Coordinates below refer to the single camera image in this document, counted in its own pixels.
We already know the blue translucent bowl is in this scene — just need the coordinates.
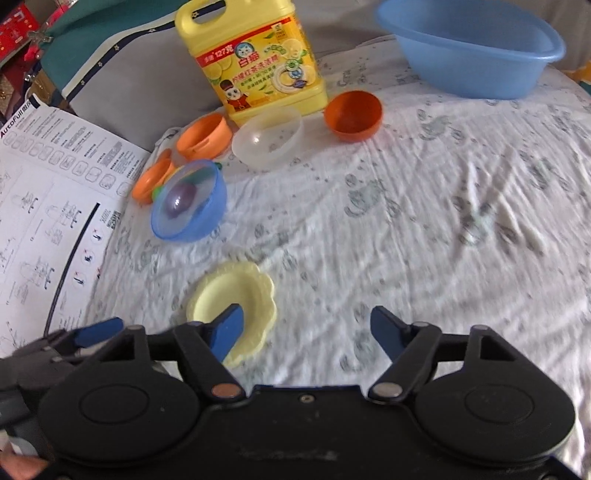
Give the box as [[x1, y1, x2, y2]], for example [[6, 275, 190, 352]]
[[150, 159, 228, 243]]

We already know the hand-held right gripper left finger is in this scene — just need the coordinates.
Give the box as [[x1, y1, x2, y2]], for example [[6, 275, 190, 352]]
[[117, 304, 245, 401]]

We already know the clear plastic bowl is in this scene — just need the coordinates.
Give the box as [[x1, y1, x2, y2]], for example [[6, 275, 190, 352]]
[[231, 105, 304, 172]]

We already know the teal pillow with navy stripe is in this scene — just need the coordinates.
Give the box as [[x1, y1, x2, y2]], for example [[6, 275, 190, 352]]
[[44, 0, 178, 101]]

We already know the yellow detergent bottle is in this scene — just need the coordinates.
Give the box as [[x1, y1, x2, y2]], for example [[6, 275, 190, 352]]
[[174, 0, 328, 127]]

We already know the white instruction sheet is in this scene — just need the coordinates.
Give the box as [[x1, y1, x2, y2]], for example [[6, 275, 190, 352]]
[[0, 105, 151, 361]]

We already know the red printed box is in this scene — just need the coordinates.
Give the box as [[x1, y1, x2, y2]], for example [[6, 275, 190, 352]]
[[0, 0, 40, 61]]

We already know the white printed bed sheet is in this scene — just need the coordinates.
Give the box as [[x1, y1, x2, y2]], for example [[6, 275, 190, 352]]
[[81, 37, 591, 476]]

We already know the orange plastic cup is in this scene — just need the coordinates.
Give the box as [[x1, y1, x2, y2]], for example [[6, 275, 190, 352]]
[[177, 113, 232, 162]]

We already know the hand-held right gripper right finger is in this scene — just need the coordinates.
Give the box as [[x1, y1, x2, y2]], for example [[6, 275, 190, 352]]
[[369, 305, 522, 402]]

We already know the blue plastic basin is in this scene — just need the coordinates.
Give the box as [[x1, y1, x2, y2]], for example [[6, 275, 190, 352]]
[[374, 0, 566, 100]]

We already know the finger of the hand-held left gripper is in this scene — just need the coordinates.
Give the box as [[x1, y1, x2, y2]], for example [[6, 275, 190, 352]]
[[44, 318, 124, 360]]

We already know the orange plastic plate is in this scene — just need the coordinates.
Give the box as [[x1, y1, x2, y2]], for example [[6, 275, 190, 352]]
[[131, 157, 178, 204]]

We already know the orange plastic bowl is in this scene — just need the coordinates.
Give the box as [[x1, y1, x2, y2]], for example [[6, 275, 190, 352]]
[[323, 90, 384, 142]]

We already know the person's left hand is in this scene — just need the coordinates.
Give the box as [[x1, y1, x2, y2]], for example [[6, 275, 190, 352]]
[[0, 455, 49, 480]]

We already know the pale yellow scalloped plate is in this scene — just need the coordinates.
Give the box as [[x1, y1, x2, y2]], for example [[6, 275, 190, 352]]
[[186, 261, 278, 370]]

